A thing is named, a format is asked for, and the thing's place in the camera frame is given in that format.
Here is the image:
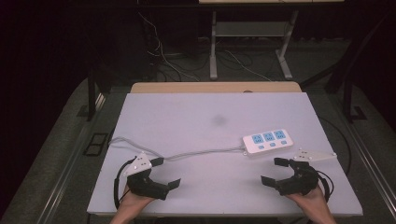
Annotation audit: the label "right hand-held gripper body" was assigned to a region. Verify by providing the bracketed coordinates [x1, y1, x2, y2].
[275, 147, 338, 197]

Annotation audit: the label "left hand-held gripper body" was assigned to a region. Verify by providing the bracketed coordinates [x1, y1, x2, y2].
[122, 151, 171, 202]

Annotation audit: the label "person's left hand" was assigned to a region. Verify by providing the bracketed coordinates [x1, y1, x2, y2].
[115, 185, 156, 217]

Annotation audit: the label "person's right hand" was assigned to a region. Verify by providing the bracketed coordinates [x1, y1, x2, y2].
[285, 184, 333, 217]

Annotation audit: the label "white power strip blue sockets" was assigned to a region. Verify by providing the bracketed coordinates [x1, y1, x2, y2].
[242, 128, 294, 157]

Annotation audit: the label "black metal stand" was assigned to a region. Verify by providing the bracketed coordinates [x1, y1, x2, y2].
[325, 18, 387, 124]
[86, 62, 108, 122]

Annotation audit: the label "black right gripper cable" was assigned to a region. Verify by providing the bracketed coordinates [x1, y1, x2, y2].
[317, 170, 335, 203]

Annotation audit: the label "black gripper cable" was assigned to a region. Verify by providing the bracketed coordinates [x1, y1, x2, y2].
[317, 170, 335, 203]
[113, 158, 138, 210]

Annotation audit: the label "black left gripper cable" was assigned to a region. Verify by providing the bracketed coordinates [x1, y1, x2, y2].
[113, 158, 138, 210]

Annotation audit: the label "grey power strip cable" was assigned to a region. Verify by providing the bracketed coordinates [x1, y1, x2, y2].
[107, 136, 248, 161]

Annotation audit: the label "black floor cable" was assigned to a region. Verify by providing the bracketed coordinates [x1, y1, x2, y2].
[317, 115, 353, 175]

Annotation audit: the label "aluminium floor rail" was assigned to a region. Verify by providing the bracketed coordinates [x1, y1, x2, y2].
[36, 92, 107, 224]
[344, 119, 396, 216]

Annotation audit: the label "white floor cable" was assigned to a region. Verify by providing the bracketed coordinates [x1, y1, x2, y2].
[223, 49, 273, 82]
[137, 11, 201, 82]

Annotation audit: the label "white metal frame desk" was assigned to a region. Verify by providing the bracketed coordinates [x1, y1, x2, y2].
[198, 0, 346, 81]

